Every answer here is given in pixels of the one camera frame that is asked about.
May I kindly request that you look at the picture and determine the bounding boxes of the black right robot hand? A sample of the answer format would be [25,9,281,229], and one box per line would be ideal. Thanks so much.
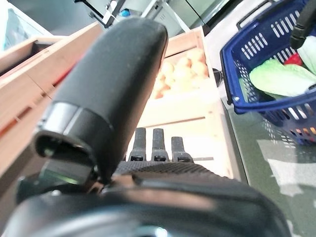
[289,0,316,50]

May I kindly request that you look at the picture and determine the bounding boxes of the black tripod stand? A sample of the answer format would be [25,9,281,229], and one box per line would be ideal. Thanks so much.
[74,0,126,29]

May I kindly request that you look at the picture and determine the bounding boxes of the green white napa cabbage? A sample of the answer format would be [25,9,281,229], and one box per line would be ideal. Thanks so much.
[297,36,316,75]
[248,58,316,97]

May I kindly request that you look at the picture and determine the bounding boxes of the blue plastic shopping basket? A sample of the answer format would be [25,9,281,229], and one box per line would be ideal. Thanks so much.
[219,0,316,146]

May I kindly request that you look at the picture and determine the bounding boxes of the white desk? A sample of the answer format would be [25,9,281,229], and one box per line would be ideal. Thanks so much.
[140,0,205,38]

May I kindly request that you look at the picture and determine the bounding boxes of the red bell pepper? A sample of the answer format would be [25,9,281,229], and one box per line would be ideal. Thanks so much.
[283,53,303,67]

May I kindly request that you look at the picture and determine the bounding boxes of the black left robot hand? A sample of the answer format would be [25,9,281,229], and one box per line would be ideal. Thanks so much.
[0,17,292,237]

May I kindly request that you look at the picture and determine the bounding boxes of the round black stand base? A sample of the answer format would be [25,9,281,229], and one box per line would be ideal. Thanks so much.
[212,68,224,87]

